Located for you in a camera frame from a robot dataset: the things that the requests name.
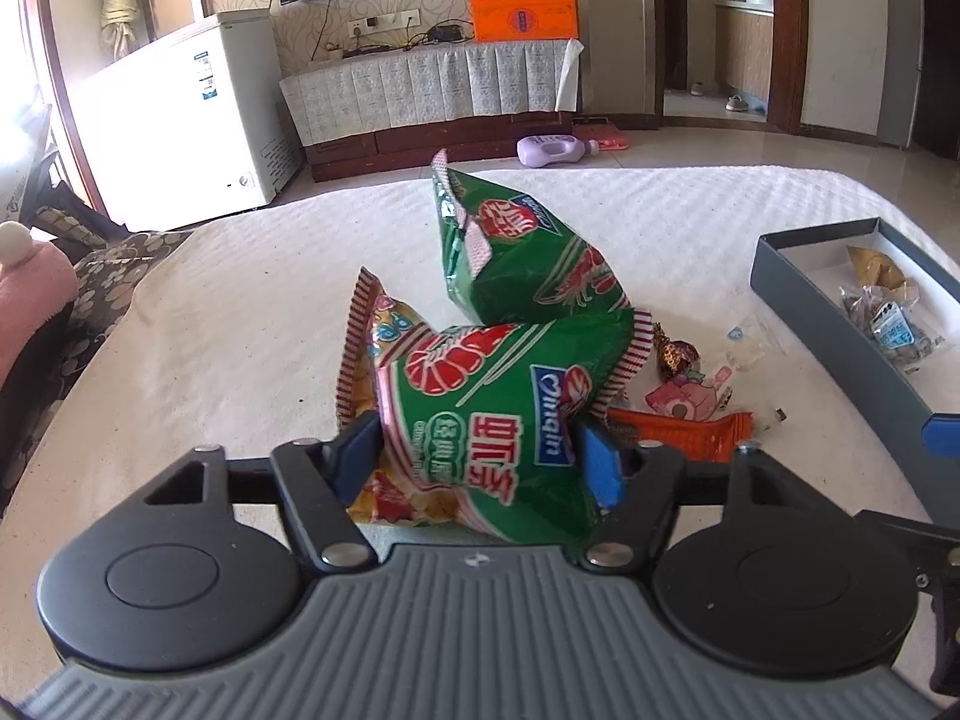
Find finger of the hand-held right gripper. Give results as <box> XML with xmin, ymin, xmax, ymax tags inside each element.
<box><xmin>922</xmin><ymin>412</ymin><xmax>960</xmax><ymax>460</ymax></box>
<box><xmin>855</xmin><ymin>510</ymin><xmax>960</xmax><ymax>567</ymax></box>

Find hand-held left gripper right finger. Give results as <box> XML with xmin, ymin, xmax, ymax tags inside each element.
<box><xmin>577</xmin><ymin>420</ymin><xmax>805</xmax><ymax>576</ymax></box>

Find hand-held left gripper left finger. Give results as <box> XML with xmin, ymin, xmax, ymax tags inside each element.
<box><xmin>142</xmin><ymin>411</ymin><xmax>385</xmax><ymax>575</ymax></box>

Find orange snack bar wrapper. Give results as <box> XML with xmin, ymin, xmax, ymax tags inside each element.
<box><xmin>604</xmin><ymin>406</ymin><xmax>755</xmax><ymax>464</ymax></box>

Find clear silver snack packet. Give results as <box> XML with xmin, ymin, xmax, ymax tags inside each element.
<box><xmin>838</xmin><ymin>283</ymin><xmax>947</xmax><ymax>374</ymax></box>

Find green shrimp chip bag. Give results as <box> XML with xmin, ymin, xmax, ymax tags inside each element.
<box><xmin>335</xmin><ymin>266</ymin><xmax>655</xmax><ymax>565</ymax></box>
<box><xmin>430</xmin><ymin>148</ymin><xmax>637</xmax><ymax>327</ymax></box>

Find brown foil chocolate candy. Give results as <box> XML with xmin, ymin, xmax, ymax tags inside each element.
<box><xmin>651</xmin><ymin>321</ymin><xmax>702</xmax><ymax>382</ymax></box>

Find yellow-brown snack packet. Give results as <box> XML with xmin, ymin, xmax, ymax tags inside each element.
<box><xmin>846</xmin><ymin>244</ymin><xmax>922</xmax><ymax>291</ymax></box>

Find grey-blue shallow box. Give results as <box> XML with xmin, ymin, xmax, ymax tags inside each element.
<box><xmin>750</xmin><ymin>217</ymin><xmax>960</xmax><ymax>428</ymax></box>

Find pink candy packet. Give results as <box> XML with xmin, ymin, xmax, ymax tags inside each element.
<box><xmin>643</xmin><ymin>366</ymin><xmax>734</xmax><ymax>422</ymax></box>

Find clear wrapped white candy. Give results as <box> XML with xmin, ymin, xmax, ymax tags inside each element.
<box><xmin>724</xmin><ymin>319</ymin><xmax>767</xmax><ymax>370</ymax></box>

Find brown patterned cushion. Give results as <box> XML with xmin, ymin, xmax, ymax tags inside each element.
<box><xmin>0</xmin><ymin>229</ymin><xmax>192</xmax><ymax>511</ymax></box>

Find purple detergent bottle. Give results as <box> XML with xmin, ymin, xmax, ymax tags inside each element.
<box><xmin>516</xmin><ymin>133</ymin><xmax>601</xmax><ymax>168</ymax></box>

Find pink slipper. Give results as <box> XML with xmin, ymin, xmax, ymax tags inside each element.
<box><xmin>571</xmin><ymin>115</ymin><xmax>631</xmax><ymax>152</ymax></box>

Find white lace cabinet cloth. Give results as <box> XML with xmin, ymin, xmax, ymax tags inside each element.
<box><xmin>279</xmin><ymin>37</ymin><xmax>584</xmax><ymax>147</ymax></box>

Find dark wooden wardrobe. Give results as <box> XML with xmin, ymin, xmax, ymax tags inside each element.
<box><xmin>911</xmin><ymin>0</ymin><xmax>960</xmax><ymax>158</ymax></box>

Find white chest freezer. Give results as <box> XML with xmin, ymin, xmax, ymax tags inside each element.
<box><xmin>71</xmin><ymin>9</ymin><xmax>305</xmax><ymax>232</ymax></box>

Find wooden kitchen counter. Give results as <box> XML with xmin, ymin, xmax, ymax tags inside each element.
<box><xmin>714</xmin><ymin>0</ymin><xmax>775</xmax><ymax>102</ymax></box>

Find dark wooden door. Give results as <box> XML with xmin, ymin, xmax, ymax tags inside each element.
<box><xmin>651</xmin><ymin>0</ymin><xmax>689</xmax><ymax>95</ymax></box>

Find tied beige curtain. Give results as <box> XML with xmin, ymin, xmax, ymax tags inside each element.
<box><xmin>79</xmin><ymin>0</ymin><xmax>143</xmax><ymax>61</ymax></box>

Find white wall outlet row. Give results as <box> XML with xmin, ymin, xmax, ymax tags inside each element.
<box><xmin>346</xmin><ymin>9</ymin><xmax>421</xmax><ymax>35</ymax></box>

